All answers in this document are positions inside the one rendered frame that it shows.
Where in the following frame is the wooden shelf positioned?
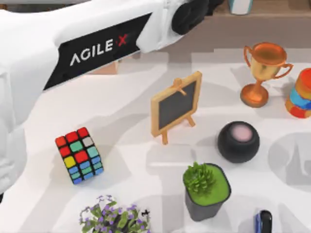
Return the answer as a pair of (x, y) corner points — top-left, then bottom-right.
(91, 0), (311, 75)

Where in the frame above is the stack of coloured rings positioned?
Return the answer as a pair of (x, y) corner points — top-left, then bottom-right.
(285, 68), (311, 119)

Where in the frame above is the purple flowering plant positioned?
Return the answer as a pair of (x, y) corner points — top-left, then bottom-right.
(78, 194), (152, 233)

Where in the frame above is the green plant in grey pot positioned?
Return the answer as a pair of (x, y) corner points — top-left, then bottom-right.
(182, 162), (232, 222)

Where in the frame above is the black round speaker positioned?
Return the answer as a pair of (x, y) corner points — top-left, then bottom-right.
(217, 121), (260, 165)

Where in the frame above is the wooden framed blackboard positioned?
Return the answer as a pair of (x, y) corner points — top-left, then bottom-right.
(150, 70), (203, 145)

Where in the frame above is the white and teal cup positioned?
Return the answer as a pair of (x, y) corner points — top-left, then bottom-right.
(228, 0), (254, 15)

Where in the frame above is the multicoloured puzzle cube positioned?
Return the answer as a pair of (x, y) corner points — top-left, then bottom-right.
(54, 127), (104, 185)

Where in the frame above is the blue and black stapler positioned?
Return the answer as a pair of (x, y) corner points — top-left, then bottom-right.
(254, 209), (273, 233)

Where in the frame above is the copper and gold trophy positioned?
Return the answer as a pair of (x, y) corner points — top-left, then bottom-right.
(240, 42), (294, 108)

